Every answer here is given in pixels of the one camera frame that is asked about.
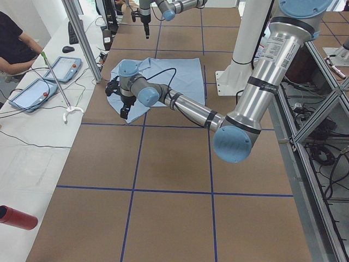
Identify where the near teach pendant tablet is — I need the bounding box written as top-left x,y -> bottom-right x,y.
8,79 -> 58,113

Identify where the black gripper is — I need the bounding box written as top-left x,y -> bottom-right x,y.
131,8 -> 151,39
105,76 -> 136,119

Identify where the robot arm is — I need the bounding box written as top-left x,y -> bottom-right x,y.
131,0 -> 207,39
105,1 -> 330,163

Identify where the light blue t-shirt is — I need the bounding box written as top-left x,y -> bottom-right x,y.
111,57 -> 205,123

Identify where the black keyboard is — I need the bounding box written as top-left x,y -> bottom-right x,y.
68,21 -> 79,45

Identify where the teach pendant tablet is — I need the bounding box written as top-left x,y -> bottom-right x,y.
8,79 -> 58,113
50,56 -> 82,84

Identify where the seated person in black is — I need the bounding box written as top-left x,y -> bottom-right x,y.
1,12 -> 43,75

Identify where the far teach pendant tablet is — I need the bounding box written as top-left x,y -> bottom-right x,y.
50,56 -> 82,84

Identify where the red cylinder bottle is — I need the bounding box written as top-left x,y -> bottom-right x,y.
1,205 -> 38,230

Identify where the black computer mouse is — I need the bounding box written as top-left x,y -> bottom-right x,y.
62,46 -> 75,53

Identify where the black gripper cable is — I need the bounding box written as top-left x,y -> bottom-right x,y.
144,68 -> 177,93

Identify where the aluminium frame post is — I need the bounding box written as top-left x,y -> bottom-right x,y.
62,0 -> 102,84

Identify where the metal stick with white hook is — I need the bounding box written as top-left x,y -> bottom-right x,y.
40,51 -> 84,124

